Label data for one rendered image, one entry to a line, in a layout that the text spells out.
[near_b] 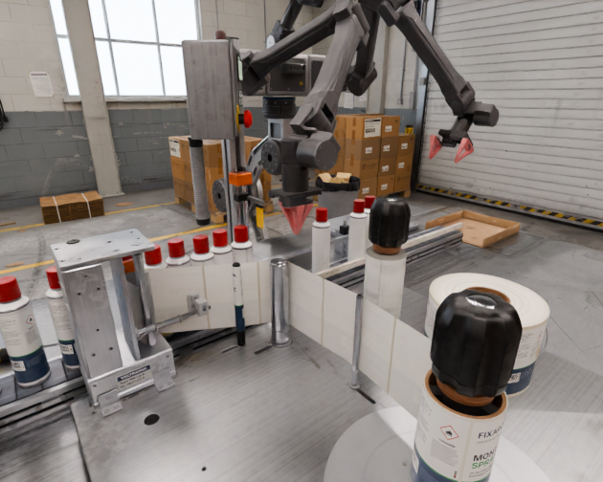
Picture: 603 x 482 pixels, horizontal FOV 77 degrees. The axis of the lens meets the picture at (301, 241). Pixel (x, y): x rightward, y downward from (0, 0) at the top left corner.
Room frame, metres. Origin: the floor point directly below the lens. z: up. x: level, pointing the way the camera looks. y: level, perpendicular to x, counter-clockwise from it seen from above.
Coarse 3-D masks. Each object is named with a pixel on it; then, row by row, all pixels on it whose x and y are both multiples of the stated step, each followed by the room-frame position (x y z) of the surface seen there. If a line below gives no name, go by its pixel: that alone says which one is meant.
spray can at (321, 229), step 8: (320, 208) 0.99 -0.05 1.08; (320, 216) 0.98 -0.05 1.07; (312, 224) 0.99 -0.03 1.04; (320, 224) 0.97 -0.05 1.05; (328, 224) 0.98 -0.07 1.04; (312, 232) 0.99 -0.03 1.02; (320, 232) 0.97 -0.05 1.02; (328, 232) 0.98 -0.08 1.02; (312, 240) 0.99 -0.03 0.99; (320, 240) 0.97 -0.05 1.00; (328, 240) 0.98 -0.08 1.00; (312, 248) 0.98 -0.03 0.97; (320, 248) 0.97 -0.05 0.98; (328, 248) 0.98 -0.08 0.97; (312, 256) 0.98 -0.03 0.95; (320, 256) 0.97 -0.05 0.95; (328, 256) 0.98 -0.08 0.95; (312, 264) 0.98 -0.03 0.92; (320, 264) 0.97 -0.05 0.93; (328, 264) 0.98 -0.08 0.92; (312, 272) 0.98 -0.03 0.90
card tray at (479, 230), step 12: (444, 216) 1.62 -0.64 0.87; (456, 216) 1.68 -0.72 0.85; (468, 216) 1.69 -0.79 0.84; (480, 216) 1.65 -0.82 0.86; (492, 216) 1.61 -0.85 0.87; (468, 228) 1.56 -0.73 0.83; (480, 228) 1.56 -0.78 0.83; (492, 228) 1.56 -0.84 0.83; (504, 228) 1.56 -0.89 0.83; (516, 228) 1.50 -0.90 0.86; (468, 240) 1.40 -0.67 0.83; (480, 240) 1.40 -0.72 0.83; (492, 240) 1.37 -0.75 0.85
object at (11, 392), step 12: (408, 240) 1.28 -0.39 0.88; (432, 240) 1.28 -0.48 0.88; (336, 264) 1.07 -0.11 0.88; (336, 276) 0.99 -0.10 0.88; (180, 336) 0.70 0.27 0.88; (60, 360) 0.62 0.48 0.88; (60, 372) 0.58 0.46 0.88; (72, 372) 0.58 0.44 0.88; (0, 384) 0.55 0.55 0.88; (12, 384) 0.55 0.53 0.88; (48, 384) 0.55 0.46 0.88; (0, 396) 0.52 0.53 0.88; (12, 396) 0.52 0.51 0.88; (24, 396) 0.52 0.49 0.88
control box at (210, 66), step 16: (192, 48) 0.82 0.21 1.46; (208, 48) 0.83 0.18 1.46; (224, 48) 0.83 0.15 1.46; (192, 64) 0.82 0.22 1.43; (208, 64) 0.83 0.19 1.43; (224, 64) 0.83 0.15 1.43; (192, 80) 0.82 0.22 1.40; (208, 80) 0.83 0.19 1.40; (224, 80) 0.83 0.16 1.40; (192, 96) 0.82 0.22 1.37; (208, 96) 0.83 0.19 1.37; (224, 96) 0.83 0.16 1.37; (192, 112) 0.82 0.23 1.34; (208, 112) 0.83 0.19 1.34; (224, 112) 0.83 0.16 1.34; (240, 112) 0.93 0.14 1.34; (192, 128) 0.82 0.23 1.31; (208, 128) 0.83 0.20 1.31; (224, 128) 0.83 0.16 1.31; (240, 128) 0.90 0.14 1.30
